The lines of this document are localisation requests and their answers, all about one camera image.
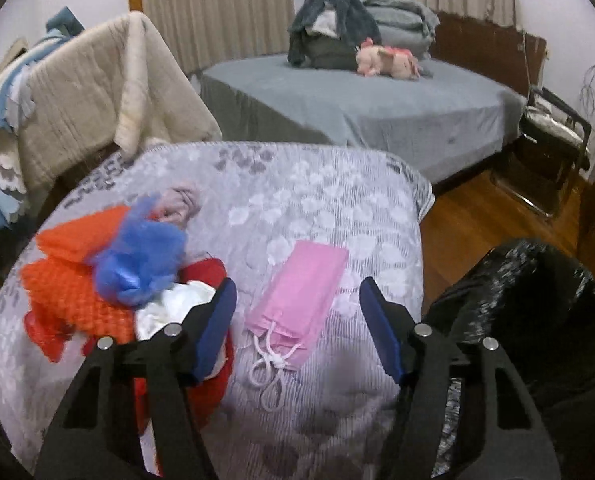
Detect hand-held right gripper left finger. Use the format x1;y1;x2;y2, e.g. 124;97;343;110
34;277;238;480

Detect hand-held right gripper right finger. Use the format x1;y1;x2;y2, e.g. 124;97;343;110
359;276;562;480

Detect white plastic wrapper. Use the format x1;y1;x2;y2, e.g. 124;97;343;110
134;280;218;343

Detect red plastic bag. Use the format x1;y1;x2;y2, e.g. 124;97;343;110
24;257;235;461

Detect black lined trash bin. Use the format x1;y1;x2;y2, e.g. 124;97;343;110
420;237;595;480

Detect pink crumpled tissue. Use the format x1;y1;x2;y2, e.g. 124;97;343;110
150;185;203;226

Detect floral grey mattress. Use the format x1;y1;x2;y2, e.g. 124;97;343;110
0;141;435;480

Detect grey bed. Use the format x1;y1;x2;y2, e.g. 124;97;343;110
197;52;528;196

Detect black folding chair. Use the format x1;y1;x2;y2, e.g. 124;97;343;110
492;85;593;221

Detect pink plush toy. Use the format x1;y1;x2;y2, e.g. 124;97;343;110
355;37;423;81

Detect beige blanket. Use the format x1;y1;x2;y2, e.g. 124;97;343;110
20;10;223;191

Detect dark folded clothes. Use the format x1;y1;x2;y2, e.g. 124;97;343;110
305;35;363;71

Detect brown wooden headboard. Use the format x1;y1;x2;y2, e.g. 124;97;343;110
430;10;548;96

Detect folded grey quilts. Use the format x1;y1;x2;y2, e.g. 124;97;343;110
360;0;441;61

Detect wide beige curtain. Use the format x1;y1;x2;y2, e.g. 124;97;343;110
141;0;295;76

